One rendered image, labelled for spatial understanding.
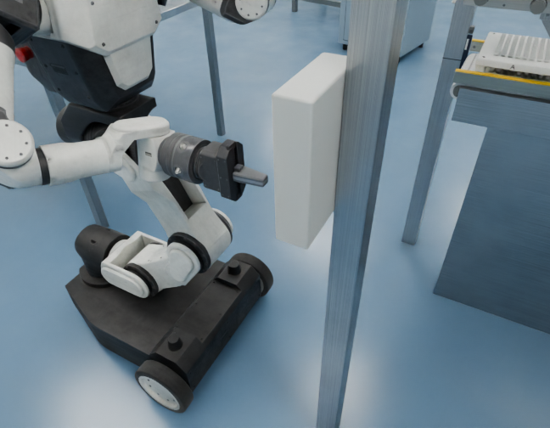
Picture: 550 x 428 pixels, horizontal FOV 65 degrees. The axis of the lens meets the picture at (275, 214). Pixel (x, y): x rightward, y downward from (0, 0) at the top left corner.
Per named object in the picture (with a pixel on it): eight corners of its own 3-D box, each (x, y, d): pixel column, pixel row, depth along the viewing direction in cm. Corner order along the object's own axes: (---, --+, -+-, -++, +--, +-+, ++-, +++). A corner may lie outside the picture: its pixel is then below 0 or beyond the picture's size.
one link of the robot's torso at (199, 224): (182, 281, 129) (79, 149, 114) (216, 244, 140) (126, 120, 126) (215, 276, 118) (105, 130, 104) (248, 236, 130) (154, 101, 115)
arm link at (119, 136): (175, 122, 85) (105, 132, 77) (176, 165, 89) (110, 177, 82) (160, 114, 89) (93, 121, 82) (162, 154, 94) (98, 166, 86)
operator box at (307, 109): (274, 239, 73) (269, 92, 56) (316, 185, 84) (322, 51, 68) (307, 250, 71) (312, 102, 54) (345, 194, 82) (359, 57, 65)
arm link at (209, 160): (247, 131, 80) (194, 118, 84) (217, 157, 73) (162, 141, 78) (251, 187, 88) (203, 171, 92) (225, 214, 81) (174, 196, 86)
